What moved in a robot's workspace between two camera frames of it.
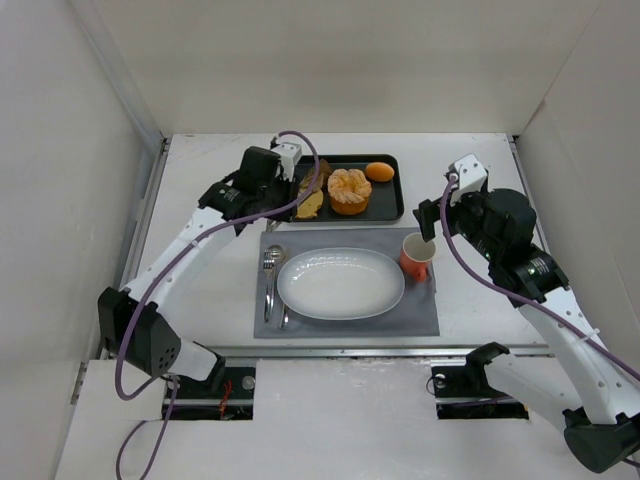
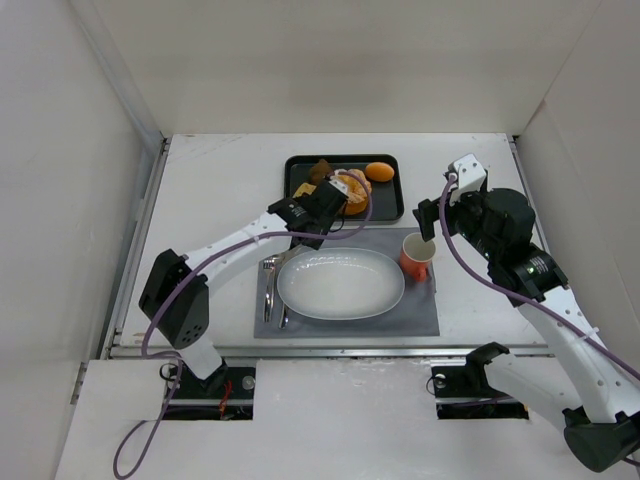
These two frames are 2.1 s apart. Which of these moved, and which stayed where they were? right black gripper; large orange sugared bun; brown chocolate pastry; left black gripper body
Moved: left black gripper body
Stayed: large orange sugared bun; right black gripper; brown chocolate pastry
